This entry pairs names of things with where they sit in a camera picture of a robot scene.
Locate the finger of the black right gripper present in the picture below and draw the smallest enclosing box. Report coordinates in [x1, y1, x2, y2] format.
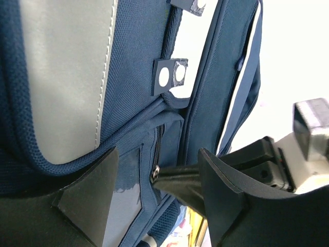
[150, 166, 206, 216]

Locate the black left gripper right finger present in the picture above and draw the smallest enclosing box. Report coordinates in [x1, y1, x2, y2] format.
[198, 149, 328, 246]

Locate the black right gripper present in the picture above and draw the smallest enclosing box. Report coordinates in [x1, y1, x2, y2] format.
[221, 98, 328, 193]

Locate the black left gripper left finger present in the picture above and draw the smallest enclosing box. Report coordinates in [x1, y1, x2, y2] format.
[1, 148, 119, 246]

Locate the navy blue student backpack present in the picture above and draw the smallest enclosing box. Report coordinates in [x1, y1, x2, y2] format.
[1, 1, 263, 246]

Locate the Animal Farm book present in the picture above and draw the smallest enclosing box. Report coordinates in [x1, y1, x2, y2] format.
[161, 206, 211, 247]

